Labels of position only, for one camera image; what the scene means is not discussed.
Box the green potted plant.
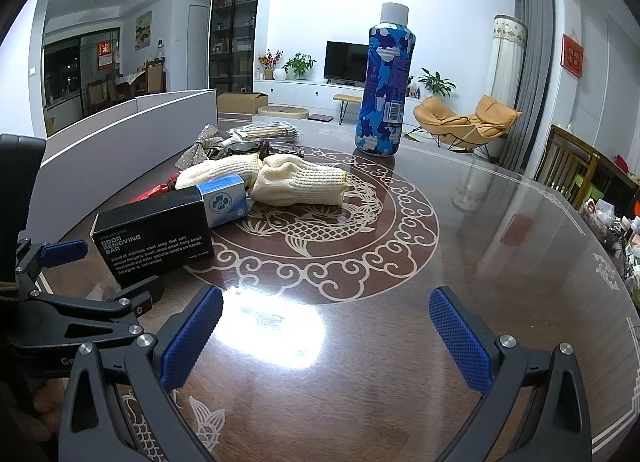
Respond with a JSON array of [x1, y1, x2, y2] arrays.
[[282, 52, 317, 81]]

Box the silver rhinestone bow hair clip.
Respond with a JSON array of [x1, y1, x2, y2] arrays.
[[176, 124, 223, 169]]

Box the white cardboard box container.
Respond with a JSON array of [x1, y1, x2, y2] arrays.
[[39, 90, 219, 190]]

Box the wooden dining table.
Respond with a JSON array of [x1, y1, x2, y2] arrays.
[[115, 72, 149, 100]]

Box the thin-framed eyeglasses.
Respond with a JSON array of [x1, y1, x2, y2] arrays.
[[255, 139, 306, 159]]

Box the black printed cardboard box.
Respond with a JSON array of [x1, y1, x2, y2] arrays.
[[90, 187, 216, 287]]

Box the orange lounge chair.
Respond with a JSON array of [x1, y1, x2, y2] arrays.
[[412, 94, 523, 160]]

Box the blue camouflage bottle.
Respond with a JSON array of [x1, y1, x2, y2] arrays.
[[354, 2, 416, 157]]

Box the red foil packet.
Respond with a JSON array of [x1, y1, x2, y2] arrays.
[[131, 173, 178, 203]]

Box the round beige floor cushion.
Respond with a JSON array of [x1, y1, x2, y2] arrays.
[[257, 106, 311, 120]]

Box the vase of red flowers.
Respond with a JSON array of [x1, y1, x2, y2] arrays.
[[257, 49, 283, 80]]

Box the grey curtain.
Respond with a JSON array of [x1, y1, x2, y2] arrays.
[[500, 0, 556, 173]]

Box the cream knit glove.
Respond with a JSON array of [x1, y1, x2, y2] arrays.
[[175, 154, 263, 190], [250, 156, 349, 207]]

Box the wooden slat chair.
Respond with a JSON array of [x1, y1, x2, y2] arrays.
[[532, 124, 601, 203]]

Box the lace-covered standing air conditioner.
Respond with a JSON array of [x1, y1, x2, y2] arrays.
[[487, 14, 528, 110]]

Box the wooden dining chair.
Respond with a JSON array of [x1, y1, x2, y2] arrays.
[[145, 62, 167, 95]]

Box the clear plastic hair claw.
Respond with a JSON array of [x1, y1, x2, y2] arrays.
[[215, 139, 261, 161]]

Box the red wall hanging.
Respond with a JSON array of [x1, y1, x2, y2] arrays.
[[561, 33, 586, 78]]

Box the brown cardboard box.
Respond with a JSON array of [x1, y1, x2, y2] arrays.
[[216, 92, 269, 115]]

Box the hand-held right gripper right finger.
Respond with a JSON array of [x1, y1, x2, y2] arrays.
[[428, 286, 593, 462]]

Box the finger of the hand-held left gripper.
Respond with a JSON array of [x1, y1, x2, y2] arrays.
[[14, 239, 87, 297], [20, 276, 166, 343]]

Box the small wooden bench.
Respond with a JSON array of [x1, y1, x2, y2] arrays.
[[332, 93, 365, 125]]

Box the pile of assorted small goods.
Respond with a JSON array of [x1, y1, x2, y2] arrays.
[[580, 182, 640, 297]]

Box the white television cabinet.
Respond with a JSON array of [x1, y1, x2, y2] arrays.
[[252, 79, 431, 117]]

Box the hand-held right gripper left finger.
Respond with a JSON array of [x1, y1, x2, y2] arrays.
[[59, 286, 224, 462]]

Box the black television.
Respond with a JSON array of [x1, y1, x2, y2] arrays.
[[324, 40, 370, 87]]

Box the leafy potted plant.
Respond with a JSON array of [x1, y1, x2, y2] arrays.
[[417, 68, 457, 97]]

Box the blue and white small box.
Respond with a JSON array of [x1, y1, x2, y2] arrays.
[[196, 177, 251, 229]]

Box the framed landscape painting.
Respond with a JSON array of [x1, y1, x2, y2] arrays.
[[134, 10, 152, 51]]

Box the clear pack of wooden sticks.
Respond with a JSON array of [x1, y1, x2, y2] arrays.
[[227, 122, 303, 143]]

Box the dark glass display cabinet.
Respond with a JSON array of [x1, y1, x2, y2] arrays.
[[207, 0, 264, 95]]

